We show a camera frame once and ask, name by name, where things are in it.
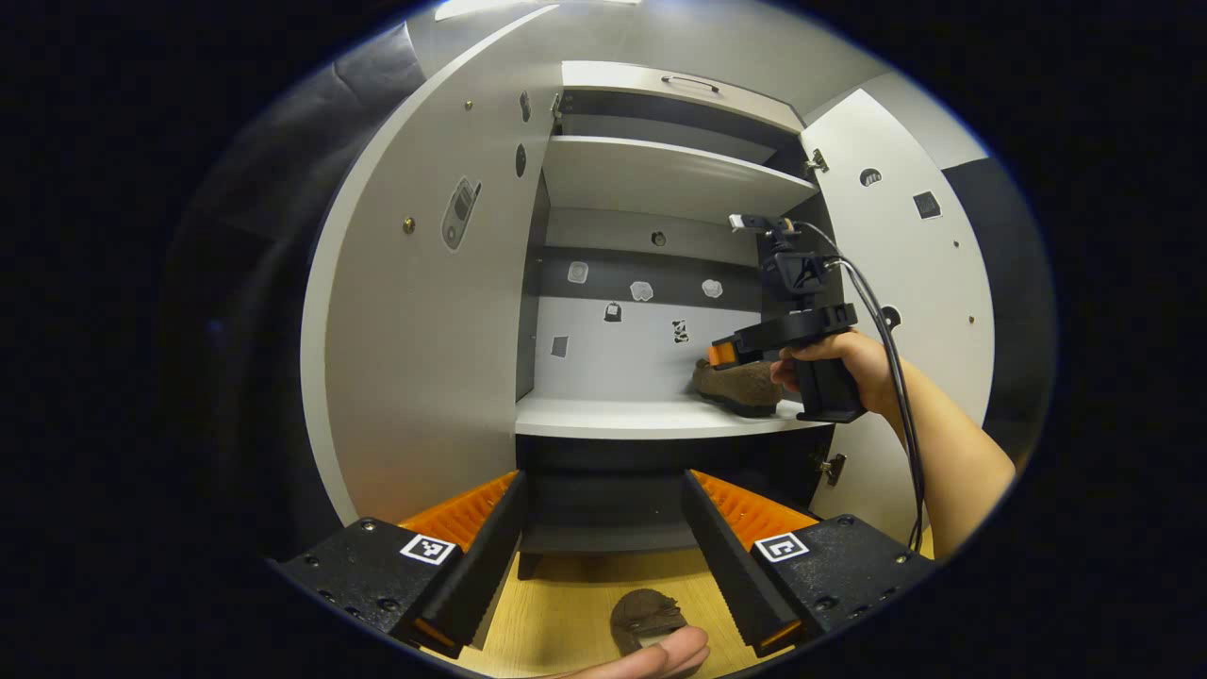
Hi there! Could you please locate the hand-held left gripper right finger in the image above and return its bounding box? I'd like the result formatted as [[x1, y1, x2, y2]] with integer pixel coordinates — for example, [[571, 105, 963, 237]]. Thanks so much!
[[681, 470, 936, 658]]

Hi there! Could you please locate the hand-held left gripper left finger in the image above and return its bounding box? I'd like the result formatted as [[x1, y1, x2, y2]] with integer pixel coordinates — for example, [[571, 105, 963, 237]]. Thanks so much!
[[269, 471, 527, 659]]

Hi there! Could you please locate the brown fuzzy shoe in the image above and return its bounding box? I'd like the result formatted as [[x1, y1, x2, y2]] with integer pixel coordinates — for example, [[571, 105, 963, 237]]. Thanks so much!
[[693, 356, 785, 419], [610, 588, 689, 658]]

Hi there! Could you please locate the white cabinet door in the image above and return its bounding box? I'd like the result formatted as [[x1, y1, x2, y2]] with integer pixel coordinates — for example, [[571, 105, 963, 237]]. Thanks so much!
[[800, 89, 997, 550], [302, 4, 563, 525]]

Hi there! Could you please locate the white cabinet drawer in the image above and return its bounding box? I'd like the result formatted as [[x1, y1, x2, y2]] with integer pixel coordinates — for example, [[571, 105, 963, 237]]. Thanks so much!
[[561, 60, 805, 135]]

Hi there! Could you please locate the black backdrop cloth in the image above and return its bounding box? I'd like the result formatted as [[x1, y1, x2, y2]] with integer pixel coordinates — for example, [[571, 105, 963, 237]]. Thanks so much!
[[160, 23, 1053, 567]]

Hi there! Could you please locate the ceiling light panel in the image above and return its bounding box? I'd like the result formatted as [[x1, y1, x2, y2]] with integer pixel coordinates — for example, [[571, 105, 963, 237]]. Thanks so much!
[[434, 0, 642, 23]]

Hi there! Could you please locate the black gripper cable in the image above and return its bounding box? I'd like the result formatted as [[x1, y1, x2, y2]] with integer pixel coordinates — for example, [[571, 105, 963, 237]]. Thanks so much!
[[790, 221, 931, 554]]

